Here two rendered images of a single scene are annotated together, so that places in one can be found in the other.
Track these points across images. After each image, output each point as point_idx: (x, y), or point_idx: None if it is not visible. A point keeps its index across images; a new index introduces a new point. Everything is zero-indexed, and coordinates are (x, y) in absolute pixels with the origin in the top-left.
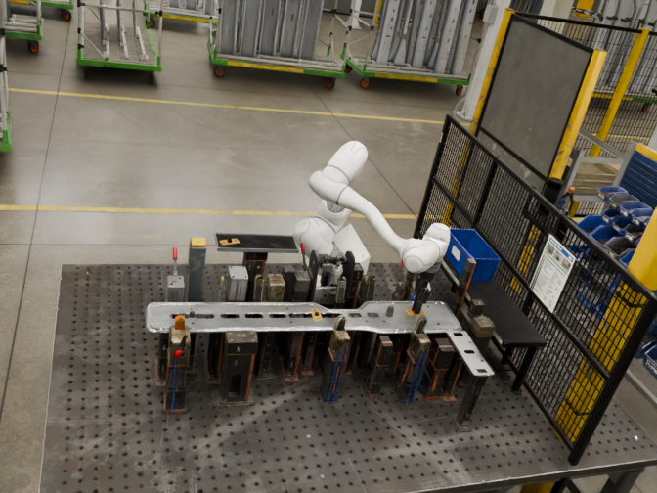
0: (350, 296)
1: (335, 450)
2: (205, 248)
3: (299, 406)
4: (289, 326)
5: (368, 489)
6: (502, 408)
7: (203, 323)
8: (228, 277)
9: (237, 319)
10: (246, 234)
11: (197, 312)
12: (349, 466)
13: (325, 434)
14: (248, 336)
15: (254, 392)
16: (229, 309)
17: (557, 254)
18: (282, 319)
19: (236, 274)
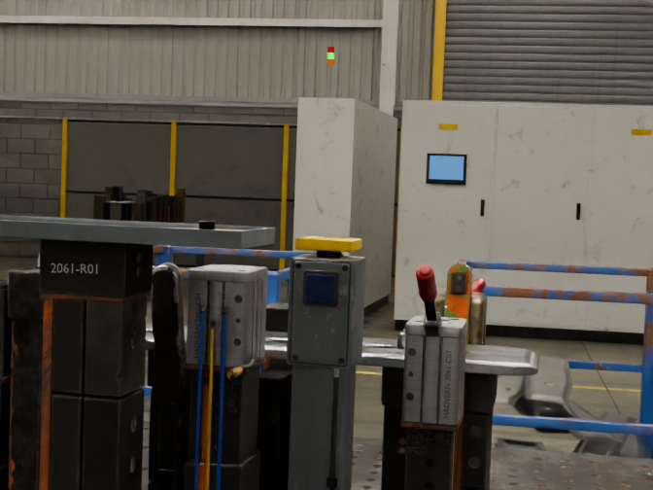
0: None
1: (148, 449)
2: (307, 254)
3: (147, 488)
4: (148, 323)
5: (149, 425)
6: None
7: (377, 340)
8: (254, 301)
9: (278, 336)
10: (105, 227)
11: (382, 349)
12: (147, 438)
13: (143, 461)
14: (288, 305)
15: None
16: (283, 344)
17: None
18: (152, 328)
19: (243, 266)
